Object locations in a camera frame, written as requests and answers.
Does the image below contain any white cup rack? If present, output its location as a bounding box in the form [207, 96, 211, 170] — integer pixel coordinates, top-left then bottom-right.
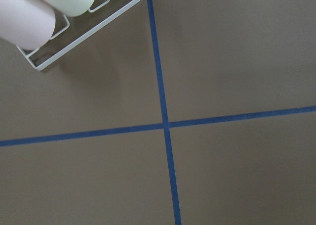
[17, 0, 140, 71]

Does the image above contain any pink cup on rack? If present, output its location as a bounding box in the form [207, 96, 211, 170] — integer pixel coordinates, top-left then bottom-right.
[0, 0, 56, 50]

